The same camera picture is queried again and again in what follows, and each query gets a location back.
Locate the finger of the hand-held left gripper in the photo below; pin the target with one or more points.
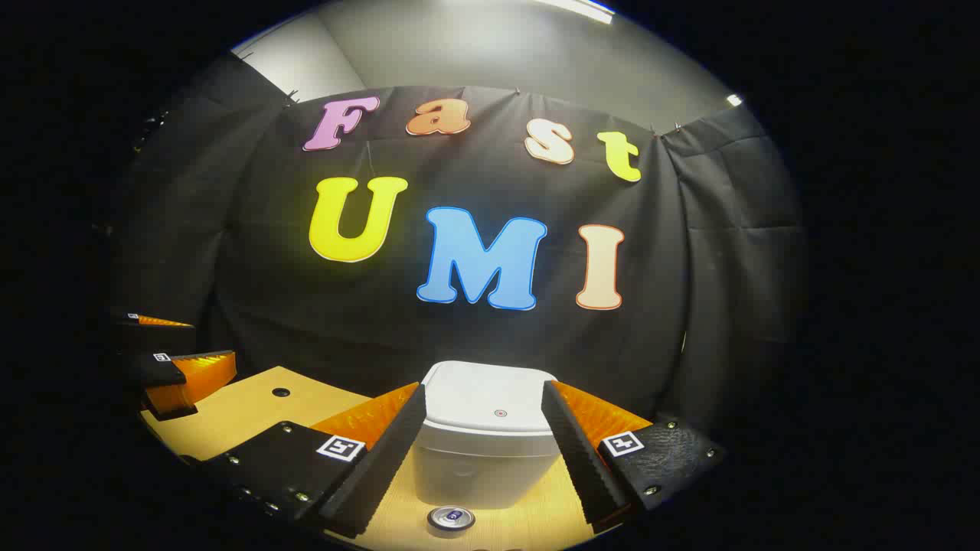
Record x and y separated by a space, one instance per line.
180 383
157 338

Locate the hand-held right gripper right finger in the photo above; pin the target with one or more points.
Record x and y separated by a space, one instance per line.
582 459

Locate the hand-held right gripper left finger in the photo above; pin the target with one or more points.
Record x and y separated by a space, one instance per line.
383 467

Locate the silver pop can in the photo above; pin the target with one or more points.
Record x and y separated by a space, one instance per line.
450 519

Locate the white desktop garbage bin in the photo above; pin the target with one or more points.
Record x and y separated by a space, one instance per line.
482 444

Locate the wooden desktop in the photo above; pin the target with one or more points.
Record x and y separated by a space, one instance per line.
245 405

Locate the black backdrop cloth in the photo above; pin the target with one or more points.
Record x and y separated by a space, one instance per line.
459 344

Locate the long ceiling light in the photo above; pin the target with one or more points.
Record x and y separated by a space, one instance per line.
574 9

